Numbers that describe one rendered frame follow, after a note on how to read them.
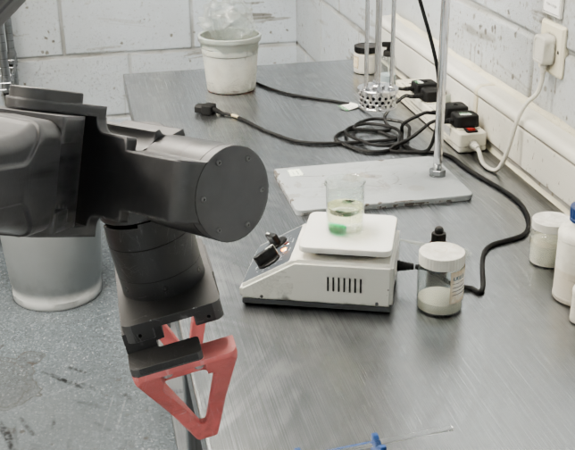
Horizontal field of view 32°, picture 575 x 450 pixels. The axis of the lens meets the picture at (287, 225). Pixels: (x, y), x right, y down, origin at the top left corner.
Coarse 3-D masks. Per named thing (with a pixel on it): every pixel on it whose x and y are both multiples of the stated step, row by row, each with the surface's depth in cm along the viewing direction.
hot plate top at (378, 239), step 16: (320, 224) 133; (368, 224) 133; (384, 224) 133; (304, 240) 129; (320, 240) 129; (336, 240) 128; (352, 240) 128; (368, 240) 128; (384, 240) 128; (384, 256) 126
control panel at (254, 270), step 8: (288, 232) 139; (296, 232) 137; (288, 240) 136; (296, 240) 134; (264, 248) 139; (280, 248) 135; (288, 248) 133; (280, 256) 132; (288, 256) 130; (256, 264) 134; (272, 264) 130; (280, 264) 129; (248, 272) 133; (256, 272) 131
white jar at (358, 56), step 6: (354, 48) 237; (360, 48) 236; (372, 48) 236; (354, 54) 238; (360, 54) 237; (372, 54) 236; (354, 60) 238; (360, 60) 237; (372, 60) 237; (354, 66) 239; (360, 66) 237; (372, 66) 237; (360, 72) 238; (372, 72) 238
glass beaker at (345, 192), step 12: (324, 180) 129; (336, 180) 131; (348, 180) 131; (360, 180) 127; (336, 192) 127; (348, 192) 127; (360, 192) 127; (336, 204) 128; (348, 204) 127; (360, 204) 128; (336, 216) 128; (348, 216) 128; (360, 216) 129; (336, 228) 129; (348, 228) 129; (360, 228) 130
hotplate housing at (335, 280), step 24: (288, 264) 128; (312, 264) 127; (336, 264) 127; (360, 264) 126; (384, 264) 126; (408, 264) 134; (240, 288) 131; (264, 288) 130; (288, 288) 129; (312, 288) 128; (336, 288) 128; (360, 288) 127; (384, 288) 127
